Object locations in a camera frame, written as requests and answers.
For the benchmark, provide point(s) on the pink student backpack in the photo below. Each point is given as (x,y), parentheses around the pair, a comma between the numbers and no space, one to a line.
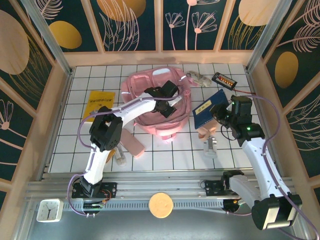
(135,82)

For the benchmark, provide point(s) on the blue notebook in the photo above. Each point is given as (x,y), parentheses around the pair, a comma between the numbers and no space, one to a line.
(205,112)

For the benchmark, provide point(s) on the yellow booklet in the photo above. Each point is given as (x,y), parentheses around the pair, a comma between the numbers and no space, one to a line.
(100,100)

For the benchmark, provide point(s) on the clear plastic pencil case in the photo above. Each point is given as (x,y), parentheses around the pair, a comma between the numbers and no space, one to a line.
(121,158)

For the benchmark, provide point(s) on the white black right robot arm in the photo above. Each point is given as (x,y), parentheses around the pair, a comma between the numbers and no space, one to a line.
(262,160)

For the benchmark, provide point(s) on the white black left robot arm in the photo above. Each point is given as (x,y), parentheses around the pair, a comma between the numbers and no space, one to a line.
(135,107)

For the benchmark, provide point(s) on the small white stand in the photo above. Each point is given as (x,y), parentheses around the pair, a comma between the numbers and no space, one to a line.
(210,148)

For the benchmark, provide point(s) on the round wooden disc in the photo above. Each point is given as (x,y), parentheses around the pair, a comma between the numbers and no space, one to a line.
(160,205)

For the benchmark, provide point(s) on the white alarm clock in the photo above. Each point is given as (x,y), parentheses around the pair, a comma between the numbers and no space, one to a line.
(50,210)

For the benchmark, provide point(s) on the aluminium corner post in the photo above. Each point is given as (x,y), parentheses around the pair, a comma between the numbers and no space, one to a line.
(48,37)
(264,37)

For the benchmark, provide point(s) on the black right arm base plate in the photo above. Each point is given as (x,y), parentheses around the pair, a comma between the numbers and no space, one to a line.
(212,187)

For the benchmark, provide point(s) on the aluminium mounting rail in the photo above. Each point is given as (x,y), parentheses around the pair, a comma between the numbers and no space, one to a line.
(160,186)

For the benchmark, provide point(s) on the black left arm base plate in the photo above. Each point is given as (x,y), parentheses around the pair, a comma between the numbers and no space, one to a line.
(110,190)

